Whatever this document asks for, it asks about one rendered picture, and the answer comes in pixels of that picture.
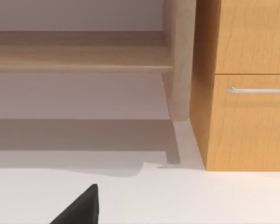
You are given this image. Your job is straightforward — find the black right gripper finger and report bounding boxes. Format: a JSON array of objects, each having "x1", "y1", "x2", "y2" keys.
[{"x1": 49, "y1": 183, "x2": 99, "y2": 224}]

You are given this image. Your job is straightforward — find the long metal handle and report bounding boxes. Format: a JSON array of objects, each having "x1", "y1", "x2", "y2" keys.
[{"x1": 226, "y1": 86, "x2": 280, "y2": 94}]

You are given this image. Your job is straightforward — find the wooden cupboard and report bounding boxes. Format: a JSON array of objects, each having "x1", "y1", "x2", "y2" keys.
[{"x1": 189, "y1": 0, "x2": 280, "y2": 172}]

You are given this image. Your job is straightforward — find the wooden drawer front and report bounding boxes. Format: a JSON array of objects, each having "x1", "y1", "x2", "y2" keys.
[{"x1": 204, "y1": 74, "x2": 280, "y2": 172}]

